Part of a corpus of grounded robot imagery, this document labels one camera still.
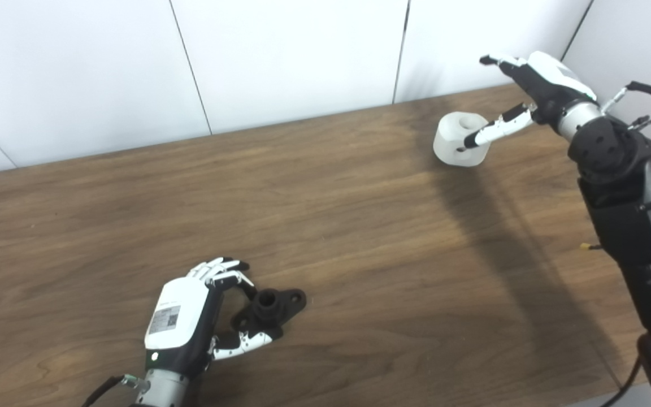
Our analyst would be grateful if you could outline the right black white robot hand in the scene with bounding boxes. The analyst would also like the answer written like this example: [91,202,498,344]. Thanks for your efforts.
[479,51,598,153]

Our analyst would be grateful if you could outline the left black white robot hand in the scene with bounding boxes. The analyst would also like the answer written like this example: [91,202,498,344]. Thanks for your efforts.
[144,257,274,380]

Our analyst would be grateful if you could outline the black flanged holder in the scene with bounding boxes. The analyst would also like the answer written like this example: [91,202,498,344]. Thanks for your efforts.
[231,288,307,341]

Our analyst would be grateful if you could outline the round white piece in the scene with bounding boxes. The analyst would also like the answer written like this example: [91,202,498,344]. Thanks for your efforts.
[433,112,493,168]

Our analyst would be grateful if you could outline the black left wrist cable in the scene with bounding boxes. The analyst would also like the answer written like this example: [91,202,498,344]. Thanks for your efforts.
[81,374,150,407]

